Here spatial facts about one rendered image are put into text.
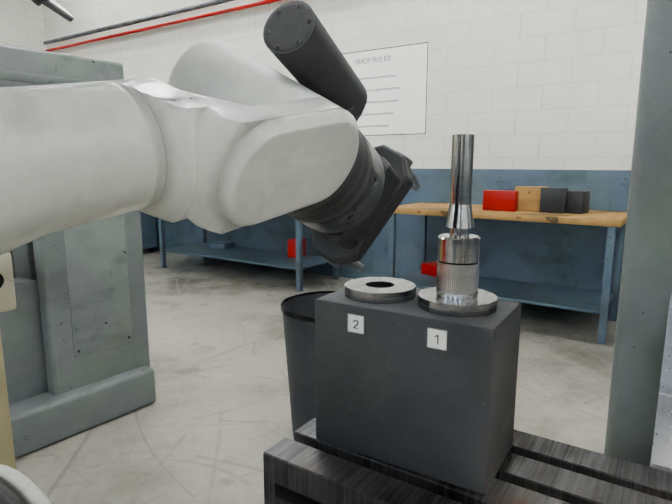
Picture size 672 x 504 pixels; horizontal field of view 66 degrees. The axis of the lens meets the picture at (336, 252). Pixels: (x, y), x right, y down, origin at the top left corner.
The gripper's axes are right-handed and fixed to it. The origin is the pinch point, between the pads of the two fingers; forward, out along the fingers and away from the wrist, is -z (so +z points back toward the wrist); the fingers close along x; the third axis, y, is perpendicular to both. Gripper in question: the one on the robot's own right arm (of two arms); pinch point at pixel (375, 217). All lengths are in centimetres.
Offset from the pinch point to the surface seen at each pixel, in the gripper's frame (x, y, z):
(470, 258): 2.3, -9.0, -7.3
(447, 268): 0.0, -7.6, -7.2
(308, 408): -78, 47, -165
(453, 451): -16.0, -19.0, -10.3
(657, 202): 27, -20, -38
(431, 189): 73, 157, -430
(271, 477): -33.0, -4.0, -10.2
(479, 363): -6.3, -16.3, -6.2
